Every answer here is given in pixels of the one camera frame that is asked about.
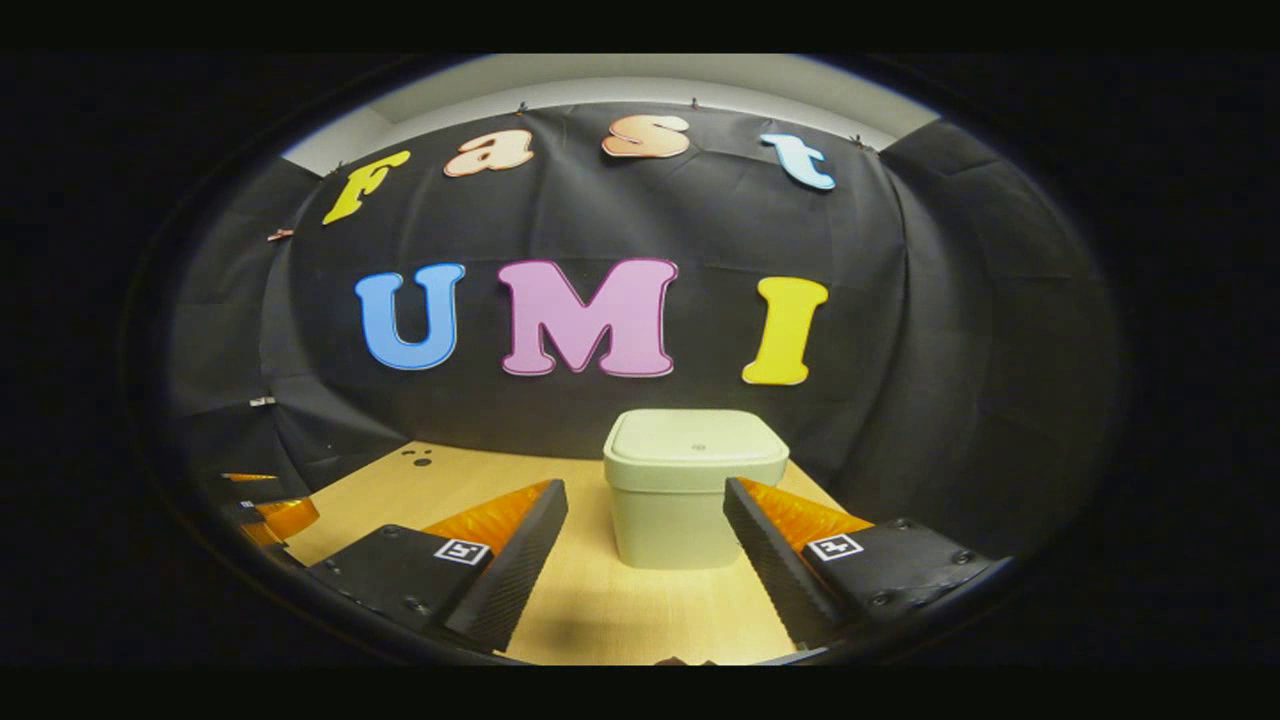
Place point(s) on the wooden desktop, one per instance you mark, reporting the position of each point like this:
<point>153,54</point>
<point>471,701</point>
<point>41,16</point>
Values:
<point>600,610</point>

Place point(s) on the black backdrop cloth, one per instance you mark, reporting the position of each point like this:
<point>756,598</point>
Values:
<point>950,350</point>

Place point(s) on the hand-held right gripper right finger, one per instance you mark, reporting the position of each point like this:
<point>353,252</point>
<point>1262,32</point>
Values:
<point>770,570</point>

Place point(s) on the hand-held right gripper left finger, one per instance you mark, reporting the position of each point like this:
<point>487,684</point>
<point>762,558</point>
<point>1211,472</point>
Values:
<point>510,570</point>

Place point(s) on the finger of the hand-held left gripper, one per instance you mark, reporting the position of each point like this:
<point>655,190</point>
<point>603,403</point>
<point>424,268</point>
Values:
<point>250,477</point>
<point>285,517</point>

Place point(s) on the green desktop garbage bin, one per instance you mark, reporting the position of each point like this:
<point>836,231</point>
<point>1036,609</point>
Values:
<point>670,500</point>

